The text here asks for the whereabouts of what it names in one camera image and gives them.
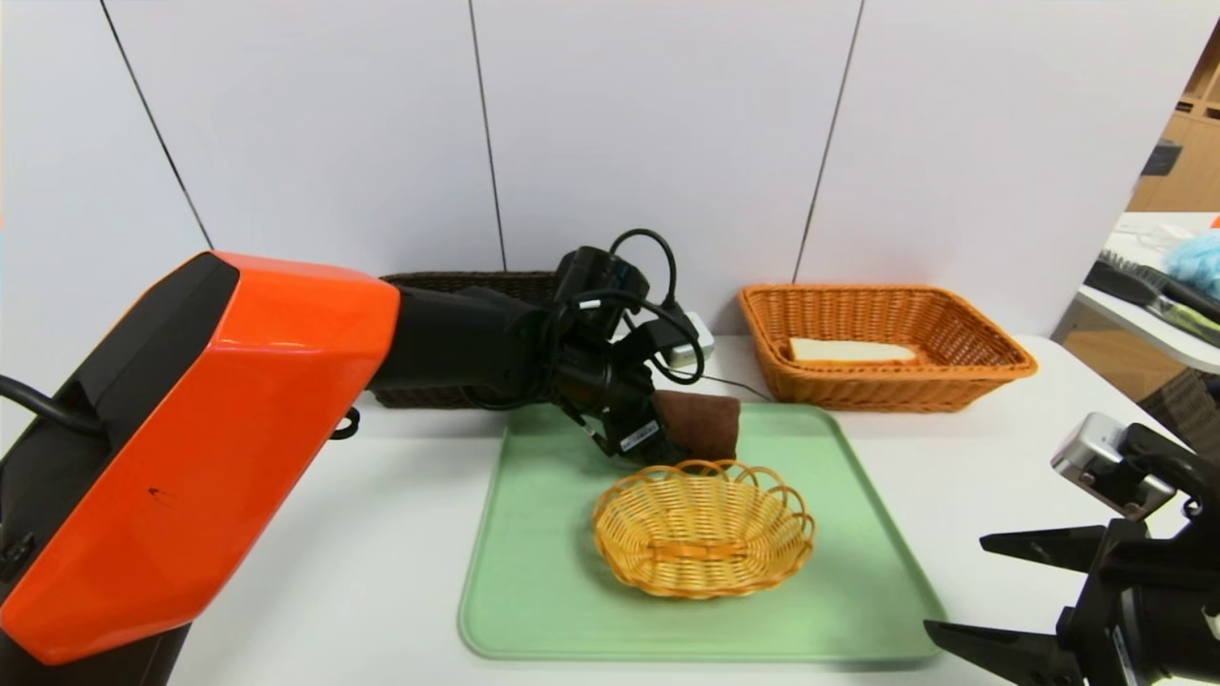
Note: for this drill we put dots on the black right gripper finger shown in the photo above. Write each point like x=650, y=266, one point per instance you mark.
x=1010, y=653
x=1048, y=548

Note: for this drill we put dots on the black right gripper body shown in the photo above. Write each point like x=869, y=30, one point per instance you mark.
x=1098, y=598

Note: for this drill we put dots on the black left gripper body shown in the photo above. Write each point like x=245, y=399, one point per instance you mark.
x=640, y=436

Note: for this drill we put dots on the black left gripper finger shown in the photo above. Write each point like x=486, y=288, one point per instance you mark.
x=672, y=451

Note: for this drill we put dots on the brown towel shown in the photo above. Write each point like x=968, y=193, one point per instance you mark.
x=710, y=424

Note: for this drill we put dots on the white bread slice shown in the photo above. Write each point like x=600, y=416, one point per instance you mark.
x=848, y=351

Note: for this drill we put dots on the black and orange left arm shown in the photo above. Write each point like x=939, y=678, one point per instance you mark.
x=238, y=429

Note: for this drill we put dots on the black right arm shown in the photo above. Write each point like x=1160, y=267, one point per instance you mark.
x=1187, y=591

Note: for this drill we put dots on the small yellow wicker basket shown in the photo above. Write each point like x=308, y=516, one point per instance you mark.
x=705, y=534

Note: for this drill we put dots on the large orange wicker basket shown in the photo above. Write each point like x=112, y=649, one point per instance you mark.
x=877, y=381

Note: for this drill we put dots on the dark brown wicker basket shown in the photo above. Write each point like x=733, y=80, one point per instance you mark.
x=477, y=284

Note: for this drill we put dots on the light green plastic tray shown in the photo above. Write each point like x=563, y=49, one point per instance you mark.
x=858, y=591

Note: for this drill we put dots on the dark wicker chair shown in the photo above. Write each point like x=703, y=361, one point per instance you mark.
x=1182, y=400

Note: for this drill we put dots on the brown wood panel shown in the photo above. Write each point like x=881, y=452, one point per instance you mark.
x=1115, y=357

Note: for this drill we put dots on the black bristle brush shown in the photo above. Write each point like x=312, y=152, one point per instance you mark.
x=1125, y=281

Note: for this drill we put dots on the light blue fluffy item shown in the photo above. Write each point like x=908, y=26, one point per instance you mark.
x=1199, y=265

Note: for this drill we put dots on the white side table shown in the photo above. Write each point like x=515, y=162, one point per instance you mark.
x=1139, y=233

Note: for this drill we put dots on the wooden cabinet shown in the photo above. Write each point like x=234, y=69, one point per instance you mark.
x=1191, y=171

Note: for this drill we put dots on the small dark box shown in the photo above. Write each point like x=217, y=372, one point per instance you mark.
x=1160, y=159

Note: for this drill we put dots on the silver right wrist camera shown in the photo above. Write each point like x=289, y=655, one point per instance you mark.
x=1106, y=462

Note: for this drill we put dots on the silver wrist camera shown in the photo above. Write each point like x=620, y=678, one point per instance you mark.
x=691, y=343
x=1106, y=462

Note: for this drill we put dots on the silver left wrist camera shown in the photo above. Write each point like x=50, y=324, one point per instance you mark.
x=691, y=343

